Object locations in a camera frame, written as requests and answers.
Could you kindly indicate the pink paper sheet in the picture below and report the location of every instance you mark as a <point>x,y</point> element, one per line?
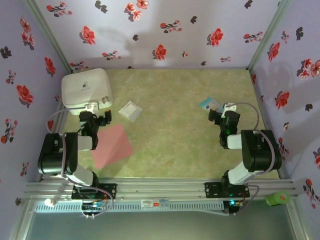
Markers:
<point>112,147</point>

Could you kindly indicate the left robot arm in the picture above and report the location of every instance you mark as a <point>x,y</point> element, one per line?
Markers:
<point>57,155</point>

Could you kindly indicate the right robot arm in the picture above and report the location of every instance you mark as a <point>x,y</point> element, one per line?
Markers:
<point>260,152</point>

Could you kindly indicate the clear square plastic packet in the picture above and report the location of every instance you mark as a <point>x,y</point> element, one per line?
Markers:
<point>130,111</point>

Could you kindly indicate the blue snack sachet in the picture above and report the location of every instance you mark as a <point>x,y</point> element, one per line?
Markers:
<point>208,103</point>

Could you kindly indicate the white zippered storage case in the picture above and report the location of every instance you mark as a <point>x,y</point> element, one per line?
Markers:
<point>85,87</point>

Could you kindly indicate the small circuit board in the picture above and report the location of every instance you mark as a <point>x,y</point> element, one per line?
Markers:
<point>93,205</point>
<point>232,203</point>

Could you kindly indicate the green cup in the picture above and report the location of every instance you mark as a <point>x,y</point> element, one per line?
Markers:
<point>277,198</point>

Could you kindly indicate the white label sticker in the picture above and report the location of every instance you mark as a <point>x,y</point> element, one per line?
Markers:
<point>155,203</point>

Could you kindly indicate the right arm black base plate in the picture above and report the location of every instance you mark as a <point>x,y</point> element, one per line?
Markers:
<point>212,190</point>

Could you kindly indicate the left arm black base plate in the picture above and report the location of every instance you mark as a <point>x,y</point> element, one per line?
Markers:
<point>110,191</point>

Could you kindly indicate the aluminium mounting rail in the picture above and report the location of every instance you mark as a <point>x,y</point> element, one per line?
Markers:
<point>162,186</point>

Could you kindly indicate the aluminium frame post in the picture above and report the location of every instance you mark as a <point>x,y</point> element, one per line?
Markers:
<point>47,32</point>
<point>269,32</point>

